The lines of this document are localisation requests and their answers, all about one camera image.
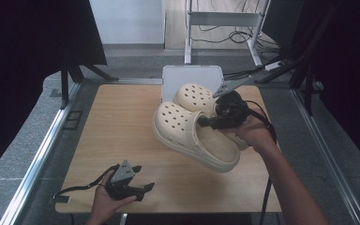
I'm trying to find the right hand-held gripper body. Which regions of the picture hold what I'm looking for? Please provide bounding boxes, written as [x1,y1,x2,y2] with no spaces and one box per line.
[212,76,257,130]

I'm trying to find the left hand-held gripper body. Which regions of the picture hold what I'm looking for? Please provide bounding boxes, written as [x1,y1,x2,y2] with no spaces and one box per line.
[105,159,146,202]

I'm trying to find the cream clog shoe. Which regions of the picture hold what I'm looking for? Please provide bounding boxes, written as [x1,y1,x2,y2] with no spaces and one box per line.
[152,101,242,173]
[172,82,251,152]

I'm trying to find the grey two-tier shoe rack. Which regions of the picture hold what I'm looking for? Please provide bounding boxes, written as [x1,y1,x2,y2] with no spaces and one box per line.
[160,65,225,104]

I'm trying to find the person's right hand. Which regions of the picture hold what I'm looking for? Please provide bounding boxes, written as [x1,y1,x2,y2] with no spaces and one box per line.
[219,107,279,155]

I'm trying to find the person's left hand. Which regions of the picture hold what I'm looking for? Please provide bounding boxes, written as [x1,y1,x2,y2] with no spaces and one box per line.
[86,170,139,218]

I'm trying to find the white power strip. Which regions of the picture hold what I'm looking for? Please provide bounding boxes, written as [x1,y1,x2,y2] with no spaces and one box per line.
[263,60,284,72]

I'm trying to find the black metal stand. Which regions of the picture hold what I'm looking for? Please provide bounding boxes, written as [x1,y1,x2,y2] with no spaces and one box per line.
[254,0,341,116]

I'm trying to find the white metal stand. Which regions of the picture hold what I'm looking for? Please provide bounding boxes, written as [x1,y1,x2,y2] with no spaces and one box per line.
[183,0,271,68]

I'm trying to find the black tripod stand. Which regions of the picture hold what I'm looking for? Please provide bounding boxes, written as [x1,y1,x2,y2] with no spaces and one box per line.
[59,52,120,111]

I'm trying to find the black curtain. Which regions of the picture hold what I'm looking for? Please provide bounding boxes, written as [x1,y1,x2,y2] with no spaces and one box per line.
[293,0,360,173]
[0,0,108,184]

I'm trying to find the black power cable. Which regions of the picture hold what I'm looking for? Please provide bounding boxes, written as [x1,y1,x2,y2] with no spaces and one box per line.
[223,66,266,83]

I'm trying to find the left hand-held gripper black cable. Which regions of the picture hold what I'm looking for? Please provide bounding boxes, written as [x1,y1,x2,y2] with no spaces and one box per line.
[52,164,121,201]

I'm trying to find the hand-held gripper black cable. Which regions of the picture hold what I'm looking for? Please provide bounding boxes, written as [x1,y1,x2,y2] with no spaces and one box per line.
[52,164,121,201]
[243,99,278,225]

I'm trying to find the black floor cable bundle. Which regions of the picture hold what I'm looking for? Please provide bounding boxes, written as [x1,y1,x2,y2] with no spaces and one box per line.
[190,0,282,60]

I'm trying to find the aluminium floor rail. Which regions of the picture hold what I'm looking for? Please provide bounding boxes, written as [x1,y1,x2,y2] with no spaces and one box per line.
[290,88,360,225]
[0,82,83,225]

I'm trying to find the right hand-held gripper black cable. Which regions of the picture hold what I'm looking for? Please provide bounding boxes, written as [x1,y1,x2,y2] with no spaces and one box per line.
[243,99,278,225]

